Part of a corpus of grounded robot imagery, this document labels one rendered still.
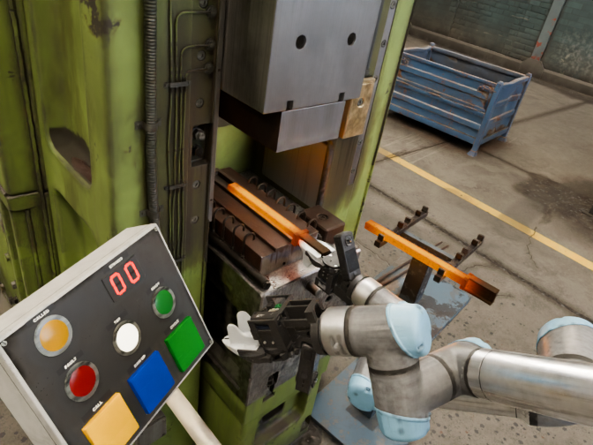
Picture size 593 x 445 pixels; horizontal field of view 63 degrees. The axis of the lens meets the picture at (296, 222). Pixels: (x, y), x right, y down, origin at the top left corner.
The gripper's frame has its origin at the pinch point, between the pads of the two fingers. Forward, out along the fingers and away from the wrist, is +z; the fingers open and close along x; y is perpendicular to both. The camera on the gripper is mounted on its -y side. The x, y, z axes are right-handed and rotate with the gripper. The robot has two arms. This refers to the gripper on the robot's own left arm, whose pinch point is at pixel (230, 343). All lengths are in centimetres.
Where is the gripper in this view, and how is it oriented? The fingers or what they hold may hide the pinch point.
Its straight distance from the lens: 89.0
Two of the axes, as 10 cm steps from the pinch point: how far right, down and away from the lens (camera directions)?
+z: -8.6, 1.3, 4.9
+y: -3.3, -8.8, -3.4
